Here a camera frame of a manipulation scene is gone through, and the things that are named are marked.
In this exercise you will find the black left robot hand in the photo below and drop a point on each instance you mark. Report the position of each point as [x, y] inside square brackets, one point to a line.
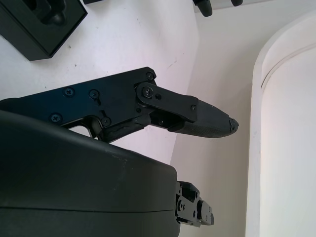
[204, 7]

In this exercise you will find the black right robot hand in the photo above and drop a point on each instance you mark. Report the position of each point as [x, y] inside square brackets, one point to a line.
[74, 177]

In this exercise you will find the black box base with foam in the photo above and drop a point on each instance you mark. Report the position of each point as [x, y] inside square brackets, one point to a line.
[29, 29]

